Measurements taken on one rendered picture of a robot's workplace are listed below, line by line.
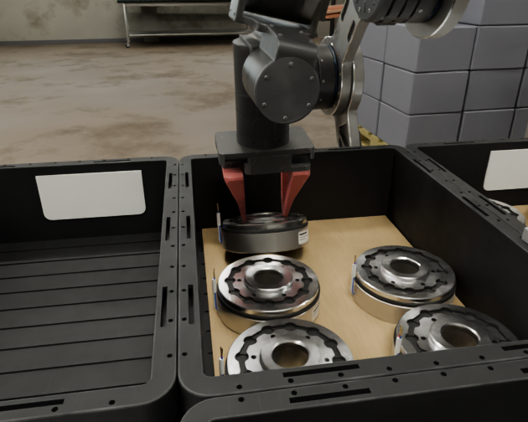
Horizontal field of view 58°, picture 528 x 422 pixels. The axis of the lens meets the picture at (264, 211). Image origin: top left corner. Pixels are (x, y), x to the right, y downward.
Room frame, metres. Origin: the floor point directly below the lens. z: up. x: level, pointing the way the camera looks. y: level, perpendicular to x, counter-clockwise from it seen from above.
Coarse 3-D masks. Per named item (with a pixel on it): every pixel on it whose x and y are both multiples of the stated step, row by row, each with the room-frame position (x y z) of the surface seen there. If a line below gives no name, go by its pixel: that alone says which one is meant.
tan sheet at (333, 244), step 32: (320, 224) 0.58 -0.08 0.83; (352, 224) 0.58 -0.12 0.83; (384, 224) 0.58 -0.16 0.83; (224, 256) 0.49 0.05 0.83; (288, 256) 0.49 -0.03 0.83; (320, 256) 0.49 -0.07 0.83; (352, 256) 0.49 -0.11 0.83; (320, 288) 0.43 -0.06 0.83; (320, 320) 0.37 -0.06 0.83; (352, 320) 0.37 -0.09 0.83; (224, 352) 0.33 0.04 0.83; (352, 352) 0.33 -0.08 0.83; (384, 352) 0.33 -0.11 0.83
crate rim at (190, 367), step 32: (192, 160) 0.56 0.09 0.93; (416, 160) 0.56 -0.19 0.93; (192, 192) 0.46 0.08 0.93; (448, 192) 0.46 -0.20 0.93; (192, 224) 0.39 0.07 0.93; (192, 256) 0.33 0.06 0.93; (192, 288) 0.31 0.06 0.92; (192, 320) 0.27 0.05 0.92; (192, 352) 0.22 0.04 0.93; (448, 352) 0.22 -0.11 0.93; (480, 352) 0.22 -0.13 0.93; (512, 352) 0.22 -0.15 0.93; (192, 384) 0.19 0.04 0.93; (224, 384) 0.19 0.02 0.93; (256, 384) 0.19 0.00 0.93; (288, 384) 0.19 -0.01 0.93
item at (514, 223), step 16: (416, 144) 0.62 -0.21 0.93; (432, 144) 0.62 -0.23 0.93; (448, 144) 0.62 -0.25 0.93; (464, 144) 0.62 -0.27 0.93; (480, 144) 0.63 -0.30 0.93; (496, 144) 0.63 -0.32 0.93; (512, 144) 0.64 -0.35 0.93; (432, 160) 0.56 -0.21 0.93; (448, 176) 0.51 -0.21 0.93; (464, 192) 0.46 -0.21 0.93; (496, 208) 0.42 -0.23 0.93; (512, 224) 0.39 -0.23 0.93
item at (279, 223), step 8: (240, 216) 0.54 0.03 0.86; (288, 216) 0.51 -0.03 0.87; (296, 216) 0.53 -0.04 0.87; (304, 216) 0.50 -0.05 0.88; (224, 224) 0.49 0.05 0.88; (232, 224) 0.47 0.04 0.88; (240, 224) 0.47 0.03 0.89; (248, 224) 0.46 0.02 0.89; (256, 224) 0.46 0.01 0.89; (264, 224) 0.46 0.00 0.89; (272, 224) 0.46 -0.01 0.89; (280, 224) 0.46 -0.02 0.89; (288, 224) 0.47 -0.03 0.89; (296, 224) 0.47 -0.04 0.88
